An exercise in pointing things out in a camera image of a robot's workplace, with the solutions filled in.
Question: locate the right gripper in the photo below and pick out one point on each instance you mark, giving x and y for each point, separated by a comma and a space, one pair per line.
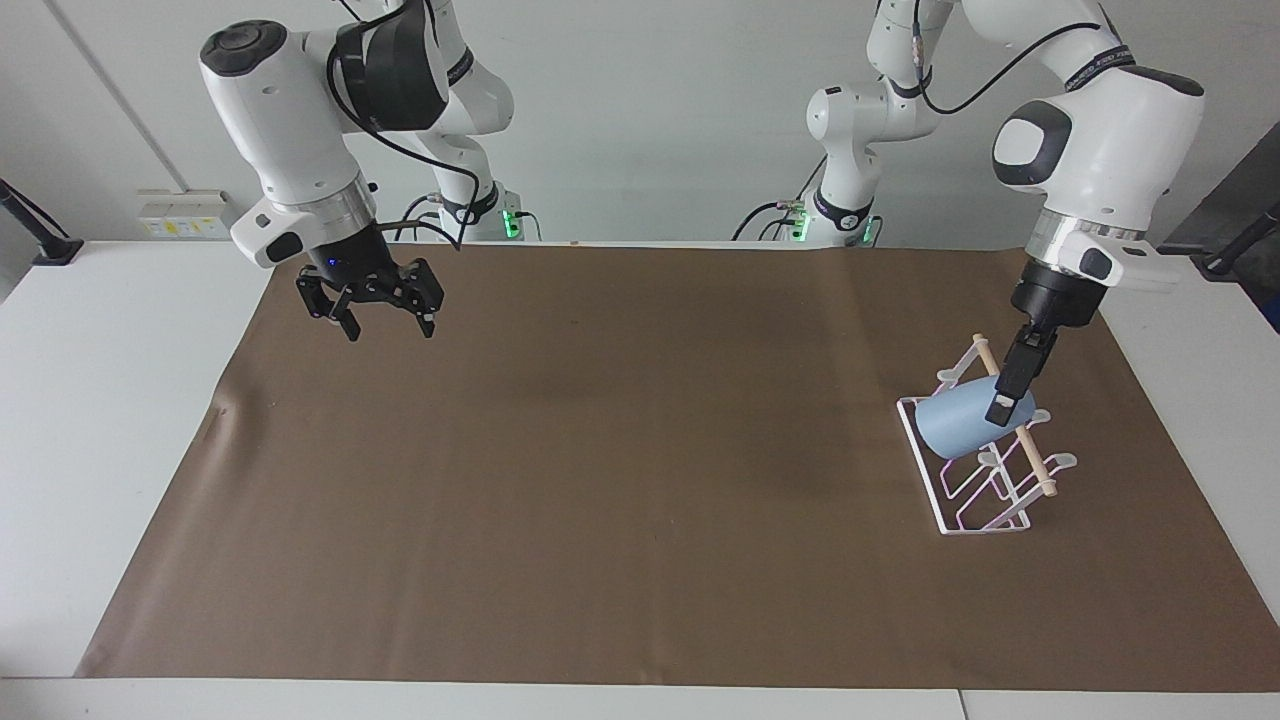
352, 260

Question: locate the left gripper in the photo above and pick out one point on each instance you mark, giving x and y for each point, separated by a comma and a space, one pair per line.
1055, 295

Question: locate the light blue cup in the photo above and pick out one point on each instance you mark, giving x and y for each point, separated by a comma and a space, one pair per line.
950, 425

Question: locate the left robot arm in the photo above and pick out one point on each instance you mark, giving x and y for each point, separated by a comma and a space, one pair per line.
1110, 150

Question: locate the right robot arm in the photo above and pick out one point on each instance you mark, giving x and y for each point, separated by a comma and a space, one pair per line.
285, 120

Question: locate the black stand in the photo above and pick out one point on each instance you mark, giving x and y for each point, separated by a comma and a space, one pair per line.
1240, 240
40, 235

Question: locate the white wall socket strip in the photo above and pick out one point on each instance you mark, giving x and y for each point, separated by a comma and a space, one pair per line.
185, 215

